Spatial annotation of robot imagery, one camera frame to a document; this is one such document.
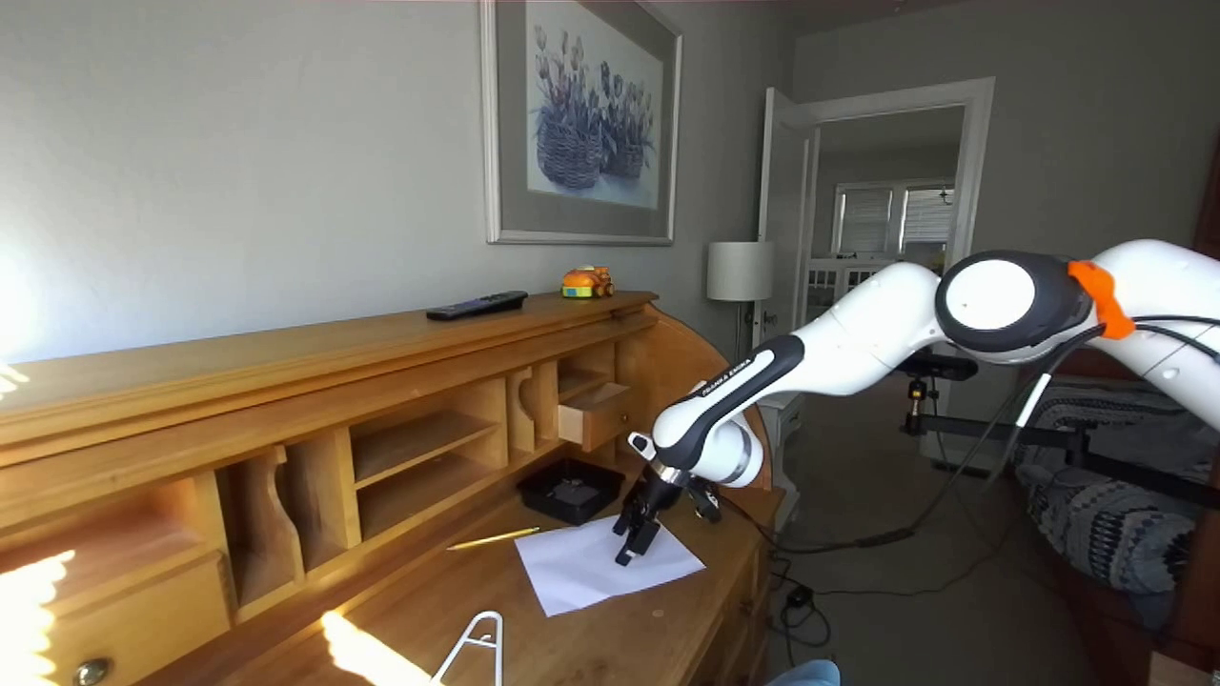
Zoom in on framed flower picture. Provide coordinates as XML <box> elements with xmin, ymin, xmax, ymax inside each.
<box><xmin>477</xmin><ymin>0</ymin><xmax>686</xmax><ymax>249</ymax></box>

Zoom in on small wooden desk drawer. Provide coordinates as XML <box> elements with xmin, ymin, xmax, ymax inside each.
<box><xmin>553</xmin><ymin>376</ymin><xmax>646</xmax><ymax>454</ymax></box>

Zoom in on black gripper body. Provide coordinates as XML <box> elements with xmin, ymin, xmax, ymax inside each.
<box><xmin>628</xmin><ymin>461</ymin><xmax>698</xmax><ymax>531</ymax></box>

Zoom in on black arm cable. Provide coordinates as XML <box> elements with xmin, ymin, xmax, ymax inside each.
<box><xmin>1125</xmin><ymin>308</ymin><xmax>1220</xmax><ymax>343</ymax></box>

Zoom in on black floor cables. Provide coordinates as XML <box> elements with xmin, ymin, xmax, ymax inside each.
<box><xmin>758</xmin><ymin>442</ymin><xmax>1022</xmax><ymax>644</ymax></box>

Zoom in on wooden roll-top desk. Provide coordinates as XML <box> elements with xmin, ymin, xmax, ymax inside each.
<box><xmin>0</xmin><ymin>285</ymin><xmax>784</xmax><ymax>686</ymax></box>

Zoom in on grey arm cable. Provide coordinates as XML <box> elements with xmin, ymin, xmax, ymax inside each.
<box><xmin>986</xmin><ymin>343</ymin><xmax>1075</xmax><ymax>497</ymax></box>

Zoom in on white door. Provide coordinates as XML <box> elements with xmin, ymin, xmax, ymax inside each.
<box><xmin>755</xmin><ymin>85</ymin><xmax>825</xmax><ymax>350</ymax></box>

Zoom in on black plastic tray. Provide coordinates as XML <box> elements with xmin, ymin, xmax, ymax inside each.
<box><xmin>516</xmin><ymin>454</ymin><xmax>628</xmax><ymax>531</ymax></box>

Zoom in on white lamp shade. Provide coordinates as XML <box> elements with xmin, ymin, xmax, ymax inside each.
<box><xmin>705</xmin><ymin>238</ymin><xmax>779</xmax><ymax>308</ymax></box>

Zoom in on white door frame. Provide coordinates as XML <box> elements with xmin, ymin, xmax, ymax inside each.
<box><xmin>796</xmin><ymin>73</ymin><xmax>1004</xmax><ymax>275</ymax></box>

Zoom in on black camera stand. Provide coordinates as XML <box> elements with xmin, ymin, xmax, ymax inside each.
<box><xmin>897</xmin><ymin>348</ymin><xmax>982</xmax><ymax>442</ymax></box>

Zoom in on yellow pencil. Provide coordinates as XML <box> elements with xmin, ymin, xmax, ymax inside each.
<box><xmin>445</xmin><ymin>524</ymin><xmax>545</xmax><ymax>555</ymax></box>

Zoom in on yellow orange toy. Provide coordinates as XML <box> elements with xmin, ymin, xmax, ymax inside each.
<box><xmin>558</xmin><ymin>262</ymin><xmax>619</xmax><ymax>305</ymax></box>

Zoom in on blue cloth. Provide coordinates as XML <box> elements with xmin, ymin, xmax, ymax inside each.
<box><xmin>763</xmin><ymin>654</ymin><xmax>845</xmax><ymax>686</ymax></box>

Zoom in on orange cable clip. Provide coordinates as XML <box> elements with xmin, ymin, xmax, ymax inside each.
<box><xmin>1064</xmin><ymin>257</ymin><xmax>1139</xmax><ymax>343</ymax></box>

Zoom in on black remote control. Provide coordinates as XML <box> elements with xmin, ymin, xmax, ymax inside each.
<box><xmin>423</xmin><ymin>285</ymin><xmax>531</xmax><ymax>325</ymax></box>

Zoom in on white paper sheet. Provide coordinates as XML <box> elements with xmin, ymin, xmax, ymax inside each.
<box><xmin>511</xmin><ymin>510</ymin><xmax>709</xmax><ymax>621</ymax></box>

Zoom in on patterned blanket bed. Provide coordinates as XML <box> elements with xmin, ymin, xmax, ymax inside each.
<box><xmin>1009</xmin><ymin>376</ymin><xmax>1220</xmax><ymax>604</ymax></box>

